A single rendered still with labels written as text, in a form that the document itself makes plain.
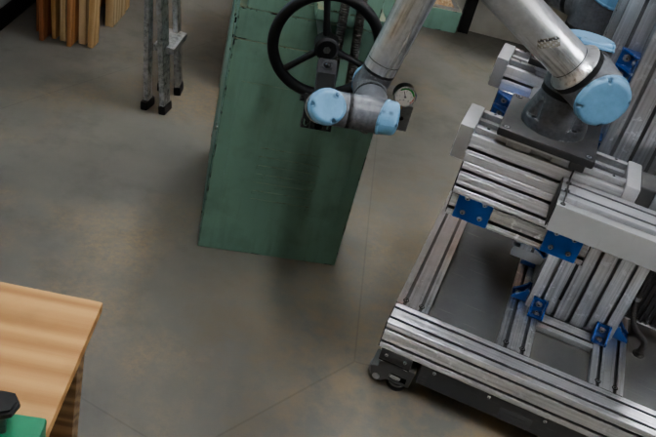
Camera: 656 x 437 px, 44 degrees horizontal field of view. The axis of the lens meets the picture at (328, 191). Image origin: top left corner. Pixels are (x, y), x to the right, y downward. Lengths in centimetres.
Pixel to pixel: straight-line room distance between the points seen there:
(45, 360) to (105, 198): 133
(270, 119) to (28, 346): 109
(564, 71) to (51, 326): 109
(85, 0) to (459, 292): 205
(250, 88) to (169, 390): 83
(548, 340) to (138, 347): 110
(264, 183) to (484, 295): 72
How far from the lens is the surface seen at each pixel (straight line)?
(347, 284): 258
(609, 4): 234
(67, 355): 148
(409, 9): 176
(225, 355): 226
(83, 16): 365
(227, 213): 251
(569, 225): 188
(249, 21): 221
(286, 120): 233
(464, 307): 231
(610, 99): 175
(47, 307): 157
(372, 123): 172
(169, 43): 319
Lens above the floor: 160
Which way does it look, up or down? 32 degrees down
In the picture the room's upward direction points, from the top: 15 degrees clockwise
